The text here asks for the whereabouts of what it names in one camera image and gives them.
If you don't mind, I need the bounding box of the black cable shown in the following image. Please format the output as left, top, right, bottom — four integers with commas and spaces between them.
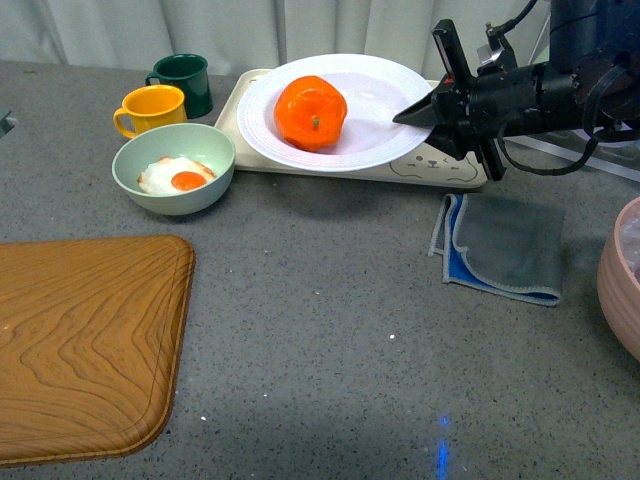
483, 0, 640, 177

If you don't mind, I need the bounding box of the light green bowl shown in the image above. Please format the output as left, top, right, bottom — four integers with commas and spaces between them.
112, 123, 236, 216

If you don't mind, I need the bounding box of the beige bear serving tray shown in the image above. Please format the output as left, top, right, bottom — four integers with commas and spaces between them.
215, 69, 487, 190

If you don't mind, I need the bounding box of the grey blue folded cloth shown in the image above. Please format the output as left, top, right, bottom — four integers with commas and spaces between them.
428, 193, 564, 307

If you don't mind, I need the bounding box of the fake fried egg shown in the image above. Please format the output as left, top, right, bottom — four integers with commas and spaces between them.
137, 157, 217, 195

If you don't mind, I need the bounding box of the dark green enamel mug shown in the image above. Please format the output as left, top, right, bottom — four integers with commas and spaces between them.
145, 53, 213, 119

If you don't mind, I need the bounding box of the pink ribbed bowl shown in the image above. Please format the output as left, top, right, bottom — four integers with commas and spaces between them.
597, 198, 639, 360

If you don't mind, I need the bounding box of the yellow enamel mug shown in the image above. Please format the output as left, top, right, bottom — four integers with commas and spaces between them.
113, 84, 188, 139

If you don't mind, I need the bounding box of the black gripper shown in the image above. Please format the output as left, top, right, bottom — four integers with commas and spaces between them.
392, 19, 550, 181

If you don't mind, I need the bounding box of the white curtain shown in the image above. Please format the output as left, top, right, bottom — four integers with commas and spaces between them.
1, 1, 550, 79

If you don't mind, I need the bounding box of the white ridged plate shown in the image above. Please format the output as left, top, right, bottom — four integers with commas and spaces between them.
236, 54, 433, 173

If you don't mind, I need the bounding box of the wooden cutting board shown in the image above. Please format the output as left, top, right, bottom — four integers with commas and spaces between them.
1, 235, 196, 467

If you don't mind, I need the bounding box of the orange mandarin fruit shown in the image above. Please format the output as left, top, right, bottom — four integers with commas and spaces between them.
273, 75, 348, 152

